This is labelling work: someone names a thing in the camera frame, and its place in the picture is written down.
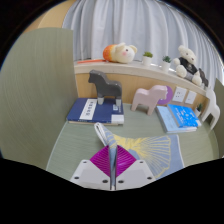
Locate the wooden ledge shelf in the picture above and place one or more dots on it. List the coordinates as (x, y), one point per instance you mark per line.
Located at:
(133, 71)

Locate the purple round number disc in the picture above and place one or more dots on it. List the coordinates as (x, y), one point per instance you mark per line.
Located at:
(169, 95)

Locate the grey wooden horse figure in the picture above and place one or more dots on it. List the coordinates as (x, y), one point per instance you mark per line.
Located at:
(105, 85)

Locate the small potted plant, white pot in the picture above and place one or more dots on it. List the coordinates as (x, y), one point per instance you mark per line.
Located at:
(199, 111)
(166, 65)
(147, 60)

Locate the white wall socket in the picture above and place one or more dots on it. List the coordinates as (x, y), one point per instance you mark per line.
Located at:
(191, 97)
(180, 94)

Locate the cream teddy bear, black shirt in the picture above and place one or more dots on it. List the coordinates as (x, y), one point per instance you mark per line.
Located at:
(187, 63)

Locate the light blue book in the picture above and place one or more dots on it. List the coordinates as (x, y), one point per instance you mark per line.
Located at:
(166, 120)

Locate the flat orange item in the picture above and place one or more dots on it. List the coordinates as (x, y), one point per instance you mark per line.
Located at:
(90, 61)

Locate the dark blue book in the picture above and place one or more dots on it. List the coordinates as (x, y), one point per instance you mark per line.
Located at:
(100, 111)

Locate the green partition panel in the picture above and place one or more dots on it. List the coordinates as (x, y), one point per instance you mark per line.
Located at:
(33, 93)
(219, 123)

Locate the blue towel with yellow leaf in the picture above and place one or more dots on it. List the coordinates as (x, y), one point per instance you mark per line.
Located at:
(156, 150)

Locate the grey-white curtain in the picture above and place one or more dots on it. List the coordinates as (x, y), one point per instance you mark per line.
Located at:
(133, 23)

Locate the pink wooden horse figure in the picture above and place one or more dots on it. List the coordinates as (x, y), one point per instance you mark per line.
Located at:
(150, 96)

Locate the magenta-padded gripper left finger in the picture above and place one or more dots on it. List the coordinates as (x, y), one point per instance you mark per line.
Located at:
(88, 173)

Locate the white wooden horse figure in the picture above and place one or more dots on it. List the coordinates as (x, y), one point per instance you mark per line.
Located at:
(212, 106)

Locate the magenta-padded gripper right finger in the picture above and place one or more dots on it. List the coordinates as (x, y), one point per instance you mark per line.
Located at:
(136, 173)

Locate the white and orange plush toy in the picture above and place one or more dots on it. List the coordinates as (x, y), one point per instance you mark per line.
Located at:
(121, 53)

